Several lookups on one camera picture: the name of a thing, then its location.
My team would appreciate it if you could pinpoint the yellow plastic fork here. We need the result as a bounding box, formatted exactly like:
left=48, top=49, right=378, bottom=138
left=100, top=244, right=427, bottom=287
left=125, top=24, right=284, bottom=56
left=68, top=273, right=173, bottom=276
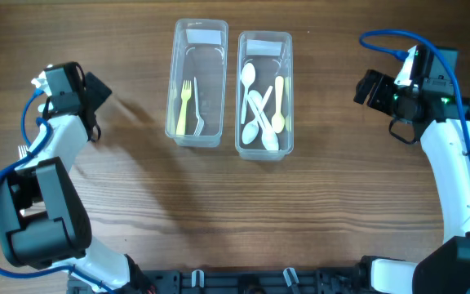
left=176, top=80, right=192, bottom=136

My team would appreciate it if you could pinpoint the thin white fork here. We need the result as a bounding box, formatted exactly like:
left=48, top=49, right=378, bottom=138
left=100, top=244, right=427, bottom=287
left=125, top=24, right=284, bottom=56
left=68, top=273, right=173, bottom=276
left=193, top=78, right=205, bottom=136
left=18, top=145, right=28, bottom=159

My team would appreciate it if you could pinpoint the yellow plastic spoon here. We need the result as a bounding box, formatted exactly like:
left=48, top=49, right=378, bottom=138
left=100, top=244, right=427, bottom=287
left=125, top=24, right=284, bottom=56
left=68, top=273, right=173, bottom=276
left=272, top=76, right=285, bottom=134

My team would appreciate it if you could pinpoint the white plastic spoon thin handle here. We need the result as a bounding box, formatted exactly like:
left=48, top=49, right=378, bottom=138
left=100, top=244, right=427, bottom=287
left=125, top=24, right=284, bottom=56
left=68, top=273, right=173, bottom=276
left=248, top=98, right=279, bottom=151

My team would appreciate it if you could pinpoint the white spoon slender handle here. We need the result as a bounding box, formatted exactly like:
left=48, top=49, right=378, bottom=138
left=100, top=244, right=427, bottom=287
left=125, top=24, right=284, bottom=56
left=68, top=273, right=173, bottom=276
left=241, top=63, right=256, bottom=124

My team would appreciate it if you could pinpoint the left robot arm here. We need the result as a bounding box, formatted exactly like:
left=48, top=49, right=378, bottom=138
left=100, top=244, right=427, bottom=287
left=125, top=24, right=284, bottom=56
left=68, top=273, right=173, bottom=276
left=0, top=63, right=150, bottom=293

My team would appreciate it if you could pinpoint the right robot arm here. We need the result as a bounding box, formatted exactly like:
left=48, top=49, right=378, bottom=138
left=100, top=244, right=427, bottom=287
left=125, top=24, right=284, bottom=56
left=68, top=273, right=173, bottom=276
left=354, top=69, right=470, bottom=293

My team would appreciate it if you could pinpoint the left clear plastic container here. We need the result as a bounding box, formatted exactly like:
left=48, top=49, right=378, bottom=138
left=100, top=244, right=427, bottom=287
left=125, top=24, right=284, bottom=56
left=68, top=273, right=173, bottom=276
left=165, top=19, right=228, bottom=148

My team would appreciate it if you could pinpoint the clear plastic container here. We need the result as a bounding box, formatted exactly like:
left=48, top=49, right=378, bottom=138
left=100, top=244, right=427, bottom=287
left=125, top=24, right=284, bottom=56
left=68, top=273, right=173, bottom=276
left=235, top=31, right=294, bottom=161
left=165, top=19, right=228, bottom=148

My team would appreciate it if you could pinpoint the right clear plastic container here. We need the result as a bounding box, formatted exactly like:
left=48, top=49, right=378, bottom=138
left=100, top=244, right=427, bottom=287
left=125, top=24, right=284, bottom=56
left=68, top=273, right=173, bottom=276
left=235, top=31, right=294, bottom=161

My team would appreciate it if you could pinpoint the white label left container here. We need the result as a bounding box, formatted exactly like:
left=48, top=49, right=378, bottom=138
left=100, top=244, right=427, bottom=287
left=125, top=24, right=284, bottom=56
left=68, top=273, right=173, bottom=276
left=186, top=29, right=223, bottom=46

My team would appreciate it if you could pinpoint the white label container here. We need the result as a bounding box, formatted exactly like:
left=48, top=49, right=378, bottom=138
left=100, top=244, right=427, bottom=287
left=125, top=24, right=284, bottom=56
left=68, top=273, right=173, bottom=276
left=186, top=29, right=223, bottom=46
left=246, top=39, right=282, bottom=56

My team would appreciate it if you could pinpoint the white label right container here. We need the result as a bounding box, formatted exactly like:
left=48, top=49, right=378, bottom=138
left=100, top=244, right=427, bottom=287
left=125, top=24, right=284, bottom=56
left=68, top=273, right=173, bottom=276
left=246, top=39, right=282, bottom=56

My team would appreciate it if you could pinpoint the thick white plastic spoon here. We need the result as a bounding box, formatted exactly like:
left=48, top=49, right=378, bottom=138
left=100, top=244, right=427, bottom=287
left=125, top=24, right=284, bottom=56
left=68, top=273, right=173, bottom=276
left=248, top=90, right=279, bottom=151

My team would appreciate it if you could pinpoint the right blue cable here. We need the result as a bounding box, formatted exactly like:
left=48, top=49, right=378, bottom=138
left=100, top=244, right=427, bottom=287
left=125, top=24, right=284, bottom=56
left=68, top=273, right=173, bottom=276
left=358, top=29, right=470, bottom=242

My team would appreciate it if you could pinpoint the blue cable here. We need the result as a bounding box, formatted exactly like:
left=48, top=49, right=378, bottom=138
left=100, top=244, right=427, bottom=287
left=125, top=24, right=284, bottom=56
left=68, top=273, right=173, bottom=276
left=358, top=29, right=470, bottom=242
left=0, top=89, right=113, bottom=294

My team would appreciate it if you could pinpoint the left blue cable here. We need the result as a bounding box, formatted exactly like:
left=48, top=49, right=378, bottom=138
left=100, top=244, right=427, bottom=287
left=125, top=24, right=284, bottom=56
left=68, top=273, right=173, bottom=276
left=0, top=89, right=113, bottom=294

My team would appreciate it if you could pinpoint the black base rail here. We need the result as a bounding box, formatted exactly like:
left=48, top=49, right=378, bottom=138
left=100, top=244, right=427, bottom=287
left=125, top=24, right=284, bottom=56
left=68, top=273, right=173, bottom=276
left=136, top=265, right=428, bottom=294

